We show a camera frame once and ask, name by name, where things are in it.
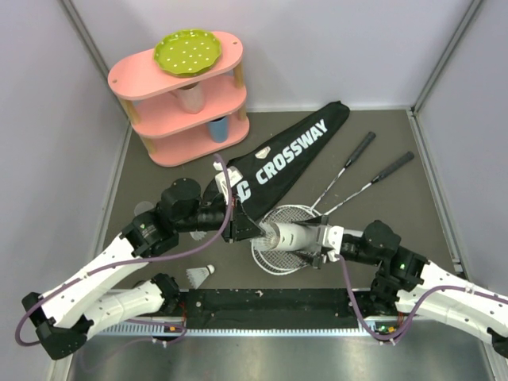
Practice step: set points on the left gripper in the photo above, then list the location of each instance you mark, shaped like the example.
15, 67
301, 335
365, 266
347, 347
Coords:
240, 227

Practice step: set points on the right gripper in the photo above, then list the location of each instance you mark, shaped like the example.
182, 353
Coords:
317, 261

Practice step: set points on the white shuttlecock tube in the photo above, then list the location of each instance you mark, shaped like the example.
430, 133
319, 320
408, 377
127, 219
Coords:
296, 237

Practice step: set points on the white shuttlecock bottom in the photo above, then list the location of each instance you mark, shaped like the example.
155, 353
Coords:
198, 275

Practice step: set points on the white shuttlecock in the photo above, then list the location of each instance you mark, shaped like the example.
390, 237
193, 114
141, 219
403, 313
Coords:
270, 238
198, 275
197, 235

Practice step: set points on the clear tube lid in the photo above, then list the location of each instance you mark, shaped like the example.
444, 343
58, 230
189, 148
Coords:
142, 207

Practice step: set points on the white shuttlecock top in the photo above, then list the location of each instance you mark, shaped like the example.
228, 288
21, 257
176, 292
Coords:
197, 235

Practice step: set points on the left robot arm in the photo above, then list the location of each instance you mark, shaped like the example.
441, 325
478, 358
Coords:
66, 317

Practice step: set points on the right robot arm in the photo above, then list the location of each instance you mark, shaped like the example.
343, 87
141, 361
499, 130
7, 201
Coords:
413, 285

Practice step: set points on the upper silver badminton racket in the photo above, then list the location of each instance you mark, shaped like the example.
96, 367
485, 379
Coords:
278, 263

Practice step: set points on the silver badminton racket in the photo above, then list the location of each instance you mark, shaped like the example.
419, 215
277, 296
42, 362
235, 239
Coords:
401, 161
278, 263

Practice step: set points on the lower silver badminton racket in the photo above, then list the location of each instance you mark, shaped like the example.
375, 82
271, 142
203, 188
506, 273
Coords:
401, 161

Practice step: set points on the black Crossway racket bag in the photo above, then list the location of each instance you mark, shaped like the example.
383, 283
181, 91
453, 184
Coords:
263, 176

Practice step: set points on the blue cup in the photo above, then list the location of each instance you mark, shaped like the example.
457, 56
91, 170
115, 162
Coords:
219, 129

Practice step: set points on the pink three-tier shelf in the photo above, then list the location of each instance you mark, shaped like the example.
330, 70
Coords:
171, 135

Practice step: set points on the pink cup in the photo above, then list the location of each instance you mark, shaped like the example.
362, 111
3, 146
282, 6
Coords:
191, 98

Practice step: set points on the green dotted plate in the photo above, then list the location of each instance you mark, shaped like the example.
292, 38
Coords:
187, 52

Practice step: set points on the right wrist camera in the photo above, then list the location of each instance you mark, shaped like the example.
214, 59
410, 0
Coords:
330, 236

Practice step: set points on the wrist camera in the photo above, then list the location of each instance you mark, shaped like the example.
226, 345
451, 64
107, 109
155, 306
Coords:
223, 181
330, 236

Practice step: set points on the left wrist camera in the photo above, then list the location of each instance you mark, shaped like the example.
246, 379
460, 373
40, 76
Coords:
223, 181

